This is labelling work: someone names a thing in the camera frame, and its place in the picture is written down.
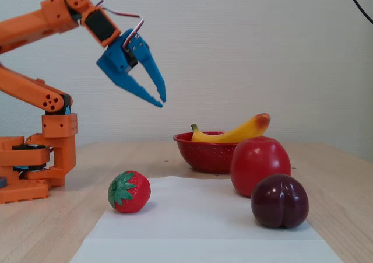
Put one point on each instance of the orange robot base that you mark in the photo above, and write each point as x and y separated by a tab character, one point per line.
58	146

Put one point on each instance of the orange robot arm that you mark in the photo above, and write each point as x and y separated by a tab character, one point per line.
26	26

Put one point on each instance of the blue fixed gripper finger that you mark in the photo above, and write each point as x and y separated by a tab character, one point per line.
137	89

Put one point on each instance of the white paper sheet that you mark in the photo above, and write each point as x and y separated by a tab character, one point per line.
189	231

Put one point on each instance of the dark purple plastic plum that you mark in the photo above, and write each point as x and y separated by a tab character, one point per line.
279	201

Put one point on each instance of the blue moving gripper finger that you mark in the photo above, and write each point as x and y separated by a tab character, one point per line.
148	61

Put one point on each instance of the yellow plastic banana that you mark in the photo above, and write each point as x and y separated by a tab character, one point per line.
244	131

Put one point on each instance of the red plastic apple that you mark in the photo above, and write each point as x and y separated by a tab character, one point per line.
256	161

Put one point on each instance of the red plastic strawberry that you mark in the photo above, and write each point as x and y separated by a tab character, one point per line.
132	193

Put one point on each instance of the blue gripper body black motor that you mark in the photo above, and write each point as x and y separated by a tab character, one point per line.
114	61

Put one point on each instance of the red speckled bowl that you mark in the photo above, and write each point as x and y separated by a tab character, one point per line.
204	155

